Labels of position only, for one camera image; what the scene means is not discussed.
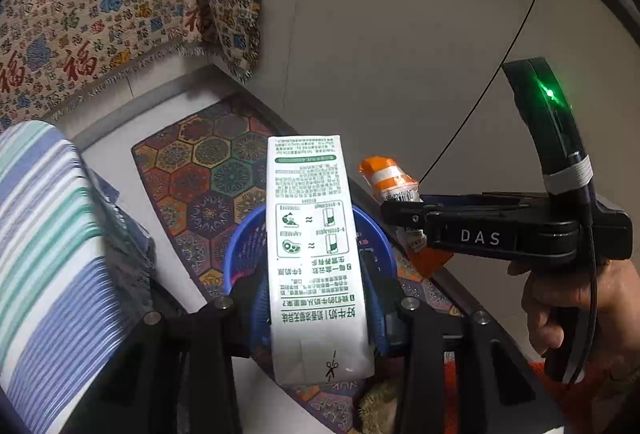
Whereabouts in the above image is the large floral printed cloth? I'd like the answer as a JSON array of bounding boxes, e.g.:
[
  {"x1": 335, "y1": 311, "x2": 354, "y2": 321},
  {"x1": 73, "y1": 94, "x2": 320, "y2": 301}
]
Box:
[{"x1": 0, "y1": 0, "x2": 211, "y2": 130}]

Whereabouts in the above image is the blue mesh wastebasket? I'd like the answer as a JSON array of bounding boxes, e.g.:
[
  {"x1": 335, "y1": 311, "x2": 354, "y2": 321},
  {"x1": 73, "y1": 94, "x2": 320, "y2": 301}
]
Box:
[{"x1": 222, "y1": 203, "x2": 399, "y2": 360}]

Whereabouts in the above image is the brown fuzzy cloth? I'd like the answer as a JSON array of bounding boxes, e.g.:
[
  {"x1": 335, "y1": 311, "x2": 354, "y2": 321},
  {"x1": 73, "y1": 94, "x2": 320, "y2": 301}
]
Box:
[{"x1": 357, "y1": 381, "x2": 401, "y2": 434}]

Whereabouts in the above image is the orange white wrapper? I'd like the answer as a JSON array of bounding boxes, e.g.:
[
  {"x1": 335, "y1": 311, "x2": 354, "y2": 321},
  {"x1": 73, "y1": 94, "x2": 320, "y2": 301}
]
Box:
[{"x1": 359, "y1": 156, "x2": 453, "y2": 280}]

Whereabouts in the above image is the hexagon patterned floor mat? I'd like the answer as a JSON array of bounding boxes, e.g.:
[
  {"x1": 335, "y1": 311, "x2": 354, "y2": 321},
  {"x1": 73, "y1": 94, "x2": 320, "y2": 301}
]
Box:
[{"x1": 131, "y1": 94, "x2": 466, "y2": 434}]

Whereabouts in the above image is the person's right hand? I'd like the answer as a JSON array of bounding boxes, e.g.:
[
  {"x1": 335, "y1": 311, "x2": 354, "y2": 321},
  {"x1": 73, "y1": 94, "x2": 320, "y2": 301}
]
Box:
[{"x1": 507, "y1": 259, "x2": 640, "y2": 385}]

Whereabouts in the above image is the black cable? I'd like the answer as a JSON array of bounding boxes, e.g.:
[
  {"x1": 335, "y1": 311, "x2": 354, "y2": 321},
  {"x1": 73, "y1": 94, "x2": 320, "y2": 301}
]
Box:
[{"x1": 570, "y1": 194, "x2": 601, "y2": 385}]

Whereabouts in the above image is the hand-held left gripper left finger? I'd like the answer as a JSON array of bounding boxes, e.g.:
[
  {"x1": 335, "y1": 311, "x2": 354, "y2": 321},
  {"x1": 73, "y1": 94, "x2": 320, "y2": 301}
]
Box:
[{"x1": 82, "y1": 274, "x2": 273, "y2": 434}]

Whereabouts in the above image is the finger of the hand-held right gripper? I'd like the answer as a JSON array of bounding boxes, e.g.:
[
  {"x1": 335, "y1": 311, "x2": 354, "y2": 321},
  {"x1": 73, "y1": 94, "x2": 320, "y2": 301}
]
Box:
[
  {"x1": 381, "y1": 200, "x2": 431, "y2": 241},
  {"x1": 420, "y1": 193, "x2": 501, "y2": 208}
]

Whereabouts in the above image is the striped tablecloth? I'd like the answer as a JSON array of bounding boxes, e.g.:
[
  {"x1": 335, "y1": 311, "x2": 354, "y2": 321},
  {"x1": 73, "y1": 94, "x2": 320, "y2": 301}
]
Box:
[{"x1": 0, "y1": 120, "x2": 156, "y2": 434}]

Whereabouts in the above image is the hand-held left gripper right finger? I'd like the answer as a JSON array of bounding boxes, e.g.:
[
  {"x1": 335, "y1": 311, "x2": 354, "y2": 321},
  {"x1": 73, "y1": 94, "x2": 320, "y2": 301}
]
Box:
[{"x1": 357, "y1": 249, "x2": 566, "y2": 434}]

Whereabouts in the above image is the person's right forearm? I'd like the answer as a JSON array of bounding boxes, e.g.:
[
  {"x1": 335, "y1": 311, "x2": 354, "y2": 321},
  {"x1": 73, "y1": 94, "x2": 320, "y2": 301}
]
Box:
[{"x1": 580, "y1": 349, "x2": 640, "y2": 420}]

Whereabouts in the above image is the white green milk carton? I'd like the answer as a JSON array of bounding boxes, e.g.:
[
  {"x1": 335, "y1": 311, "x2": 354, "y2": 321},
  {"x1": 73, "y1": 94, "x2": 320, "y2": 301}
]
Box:
[{"x1": 266, "y1": 135, "x2": 376, "y2": 387}]

